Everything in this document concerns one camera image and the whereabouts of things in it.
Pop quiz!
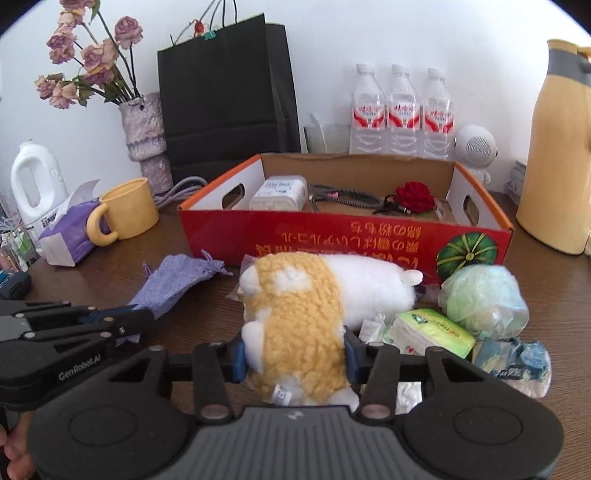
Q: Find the dark device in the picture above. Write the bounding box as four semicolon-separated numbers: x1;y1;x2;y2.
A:
0;271;32;301

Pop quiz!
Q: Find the white round speaker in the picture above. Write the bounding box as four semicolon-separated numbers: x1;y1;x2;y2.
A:
452;124;500;186

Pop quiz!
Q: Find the green plastic bag bundle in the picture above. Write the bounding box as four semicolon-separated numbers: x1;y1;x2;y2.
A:
437;264;531;340

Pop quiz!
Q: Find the white plastic swab box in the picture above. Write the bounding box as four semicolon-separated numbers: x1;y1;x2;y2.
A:
248;175;308;212

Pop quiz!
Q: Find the black paper bag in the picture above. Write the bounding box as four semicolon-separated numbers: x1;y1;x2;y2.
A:
157;0;302;186

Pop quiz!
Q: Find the yellow mug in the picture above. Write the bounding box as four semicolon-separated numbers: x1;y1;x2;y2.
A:
86;178;160;245

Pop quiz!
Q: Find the yellow thermos jug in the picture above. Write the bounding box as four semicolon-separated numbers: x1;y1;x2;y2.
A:
515;39;591;256

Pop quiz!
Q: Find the purple drawstring pouch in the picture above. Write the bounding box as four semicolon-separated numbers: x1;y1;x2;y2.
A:
127;250;234;320

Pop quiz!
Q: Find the red rose flower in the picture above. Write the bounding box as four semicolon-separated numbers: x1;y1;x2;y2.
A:
396;181;437;214

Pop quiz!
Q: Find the red cardboard box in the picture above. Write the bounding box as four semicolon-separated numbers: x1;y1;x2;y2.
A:
178;152;515;284

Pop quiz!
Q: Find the person's left hand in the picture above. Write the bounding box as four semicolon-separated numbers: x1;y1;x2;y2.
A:
0;427;35;480

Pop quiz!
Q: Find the clear desk organizer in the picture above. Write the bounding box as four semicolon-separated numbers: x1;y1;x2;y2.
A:
0;217;40;273

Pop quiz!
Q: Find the grey charging cable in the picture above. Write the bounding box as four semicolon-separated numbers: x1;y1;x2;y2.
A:
154;177;208;208

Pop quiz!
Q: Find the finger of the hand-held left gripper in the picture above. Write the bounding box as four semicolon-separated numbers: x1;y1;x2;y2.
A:
22;324;140;357
0;300;156;334

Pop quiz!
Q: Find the purple textured vase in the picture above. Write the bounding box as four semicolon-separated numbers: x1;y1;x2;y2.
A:
119;92;174;195

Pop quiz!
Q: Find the white plastic packet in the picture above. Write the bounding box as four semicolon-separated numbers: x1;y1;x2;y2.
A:
475;337;553;399

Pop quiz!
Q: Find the yellow and white plush toy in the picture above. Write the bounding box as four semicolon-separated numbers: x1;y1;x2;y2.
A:
238;253;424;409

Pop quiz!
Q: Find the dried rose bouquet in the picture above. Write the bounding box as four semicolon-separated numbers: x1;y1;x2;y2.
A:
34;0;145;110

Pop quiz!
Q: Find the green tissue packet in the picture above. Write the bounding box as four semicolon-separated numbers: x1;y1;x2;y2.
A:
383;309;476;361

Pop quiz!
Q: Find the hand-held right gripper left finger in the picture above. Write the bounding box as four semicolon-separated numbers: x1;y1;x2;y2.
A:
108;339;251;423

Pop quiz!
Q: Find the purple tissue pack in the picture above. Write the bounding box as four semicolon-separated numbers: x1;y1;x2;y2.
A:
38;179;112;267

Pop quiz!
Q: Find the small clear plastic bag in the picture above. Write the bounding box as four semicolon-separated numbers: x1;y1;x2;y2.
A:
360;313;399;343

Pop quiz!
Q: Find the white detergent bottle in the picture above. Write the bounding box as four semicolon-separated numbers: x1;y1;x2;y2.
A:
10;141;70;234

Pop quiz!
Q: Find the clear glass cup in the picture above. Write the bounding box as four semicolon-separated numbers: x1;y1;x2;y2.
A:
303;123;352;154

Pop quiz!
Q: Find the black braided cable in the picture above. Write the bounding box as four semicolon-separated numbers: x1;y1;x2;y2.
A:
308;183;399;215

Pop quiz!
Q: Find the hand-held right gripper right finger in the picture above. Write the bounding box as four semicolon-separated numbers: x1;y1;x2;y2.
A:
344;330;481;421

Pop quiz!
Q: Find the clear water bottle red label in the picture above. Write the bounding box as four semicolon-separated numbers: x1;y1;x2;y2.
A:
349;64;387;156
386;64;422;158
421;68;456;160

